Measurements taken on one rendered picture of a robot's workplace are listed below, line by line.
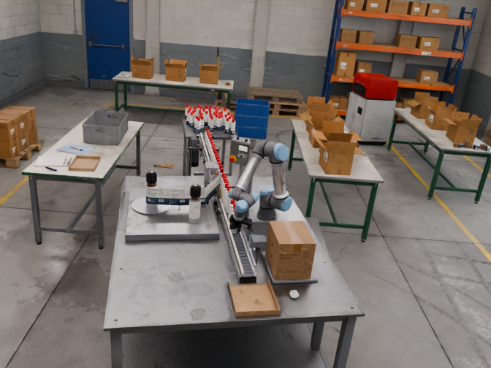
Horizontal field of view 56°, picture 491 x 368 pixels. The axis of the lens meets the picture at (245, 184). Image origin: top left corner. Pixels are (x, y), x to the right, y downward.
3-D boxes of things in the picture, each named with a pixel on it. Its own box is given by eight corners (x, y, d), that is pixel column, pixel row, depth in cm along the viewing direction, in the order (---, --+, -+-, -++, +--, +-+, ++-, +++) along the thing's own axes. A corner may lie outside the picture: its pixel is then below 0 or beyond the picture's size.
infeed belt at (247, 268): (211, 179, 442) (211, 175, 441) (220, 179, 444) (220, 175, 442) (241, 282, 294) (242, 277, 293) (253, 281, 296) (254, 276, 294)
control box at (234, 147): (234, 158, 370) (235, 136, 363) (253, 163, 364) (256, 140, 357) (228, 162, 362) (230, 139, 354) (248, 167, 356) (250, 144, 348)
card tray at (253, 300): (228, 285, 291) (228, 280, 290) (268, 284, 296) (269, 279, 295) (235, 317, 264) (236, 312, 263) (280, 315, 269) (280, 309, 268)
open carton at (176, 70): (161, 80, 864) (162, 60, 849) (166, 77, 903) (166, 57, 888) (185, 82, 863) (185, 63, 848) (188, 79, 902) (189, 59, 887)
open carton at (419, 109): (402, 112, 792) (408, 90, 778) (432, 115, 797) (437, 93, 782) (410, 118, 759) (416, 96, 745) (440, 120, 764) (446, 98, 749)
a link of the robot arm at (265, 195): (266, 201, 362) (266, 184, 358) (279, 205, 354) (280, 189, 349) (256, 205, 354) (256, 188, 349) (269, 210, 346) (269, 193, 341)
